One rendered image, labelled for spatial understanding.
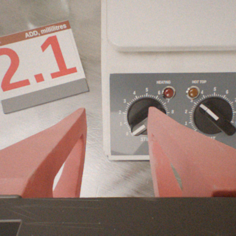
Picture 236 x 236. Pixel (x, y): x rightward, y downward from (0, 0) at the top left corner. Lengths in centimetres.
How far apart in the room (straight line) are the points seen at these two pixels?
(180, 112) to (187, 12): 8
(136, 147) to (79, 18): 17
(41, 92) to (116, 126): 10
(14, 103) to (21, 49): 5
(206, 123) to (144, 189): 9
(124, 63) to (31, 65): 10
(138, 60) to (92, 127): 9
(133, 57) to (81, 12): 13
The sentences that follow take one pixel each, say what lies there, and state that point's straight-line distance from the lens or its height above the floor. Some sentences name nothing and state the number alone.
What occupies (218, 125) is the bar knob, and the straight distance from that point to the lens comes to 21.
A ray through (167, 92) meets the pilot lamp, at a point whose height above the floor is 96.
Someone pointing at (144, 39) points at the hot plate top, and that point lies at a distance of 19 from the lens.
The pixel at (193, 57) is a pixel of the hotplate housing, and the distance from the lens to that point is 21.
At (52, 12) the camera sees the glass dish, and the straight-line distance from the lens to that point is 32.
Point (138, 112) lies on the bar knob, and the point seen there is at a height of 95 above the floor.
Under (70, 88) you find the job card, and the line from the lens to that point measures 27.
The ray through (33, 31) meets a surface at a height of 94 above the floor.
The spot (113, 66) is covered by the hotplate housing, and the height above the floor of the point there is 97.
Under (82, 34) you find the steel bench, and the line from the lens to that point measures 30.
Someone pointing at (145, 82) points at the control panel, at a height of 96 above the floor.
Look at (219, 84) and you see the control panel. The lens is 22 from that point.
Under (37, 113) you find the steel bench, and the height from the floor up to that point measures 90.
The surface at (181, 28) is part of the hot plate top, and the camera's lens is 20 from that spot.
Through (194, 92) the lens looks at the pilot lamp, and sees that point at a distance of 21.
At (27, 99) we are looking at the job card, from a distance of 28.
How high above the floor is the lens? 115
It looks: 77 degrees down
